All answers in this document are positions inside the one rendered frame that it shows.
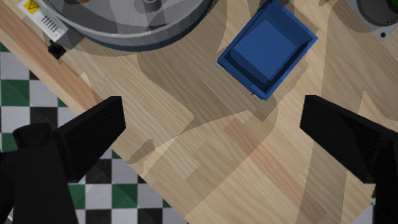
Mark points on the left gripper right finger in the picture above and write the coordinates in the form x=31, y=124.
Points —
x=367, y=149

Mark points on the blue open crate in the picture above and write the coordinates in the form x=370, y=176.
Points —
x=269, y=49

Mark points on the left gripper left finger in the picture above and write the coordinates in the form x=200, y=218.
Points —
x=47, y=161

